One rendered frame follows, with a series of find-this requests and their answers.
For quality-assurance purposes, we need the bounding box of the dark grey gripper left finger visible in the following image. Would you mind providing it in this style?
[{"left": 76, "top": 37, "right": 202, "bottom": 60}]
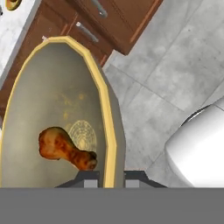
[{"left": 54, "top": 170, "right": 101, "bottom": 189}]

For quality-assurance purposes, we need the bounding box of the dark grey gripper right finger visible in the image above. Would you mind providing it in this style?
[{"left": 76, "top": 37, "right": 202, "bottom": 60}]
[{"left": 124, "top": 170, "right": 168, "bottom": 189}]

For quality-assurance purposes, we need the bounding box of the grey bowl with yellow rim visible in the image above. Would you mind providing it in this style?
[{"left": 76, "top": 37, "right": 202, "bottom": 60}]
[{"left": 0, "top": 35, "right": 127, "bottom": 189}]

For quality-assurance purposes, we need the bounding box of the brown chicken drumstick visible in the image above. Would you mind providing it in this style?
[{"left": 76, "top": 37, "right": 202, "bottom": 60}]
[{"left": 38, "top": 126, "right": 99, "bottom": 172}]

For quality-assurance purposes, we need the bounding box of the small yellow-rimmed plate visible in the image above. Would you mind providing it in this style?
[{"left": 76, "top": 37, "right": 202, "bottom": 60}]
[{"left": 4, "top": 0, "right": 23, "bottom": 11}]

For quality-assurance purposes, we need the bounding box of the white rounded object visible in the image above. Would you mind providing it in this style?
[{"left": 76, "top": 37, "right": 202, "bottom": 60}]
[{"left": 164, "top": 96, "right": 224, "bottom": 189}]

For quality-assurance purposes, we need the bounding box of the grey metal cupboard handle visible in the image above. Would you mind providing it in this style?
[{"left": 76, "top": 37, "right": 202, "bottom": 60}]
[
  {"left": 75, "top": 21, "right": 100, "bottom": 44},
  {"left": 90, "top": 0, "right": 109, "bottom": 18}
]

